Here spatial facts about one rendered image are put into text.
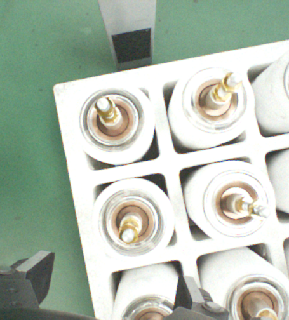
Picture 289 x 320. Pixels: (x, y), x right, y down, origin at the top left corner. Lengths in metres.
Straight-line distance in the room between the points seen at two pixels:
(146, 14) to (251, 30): 0.29
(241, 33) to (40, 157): 0.45
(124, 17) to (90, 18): 0.24
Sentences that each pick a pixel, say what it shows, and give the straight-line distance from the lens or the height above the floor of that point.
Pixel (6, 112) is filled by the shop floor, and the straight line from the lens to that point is 0.69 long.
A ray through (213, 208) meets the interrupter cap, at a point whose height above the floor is 0.25.
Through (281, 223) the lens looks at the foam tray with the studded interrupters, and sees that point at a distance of 0.49.
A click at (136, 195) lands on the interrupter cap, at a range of 0.37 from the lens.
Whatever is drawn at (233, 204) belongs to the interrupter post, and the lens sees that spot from 0.36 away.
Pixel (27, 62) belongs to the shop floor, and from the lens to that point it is 0.70.
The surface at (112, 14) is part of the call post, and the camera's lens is 0.45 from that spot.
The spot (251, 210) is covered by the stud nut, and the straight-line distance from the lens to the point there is 0.31.
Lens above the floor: 0.62
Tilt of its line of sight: 87 degrees down
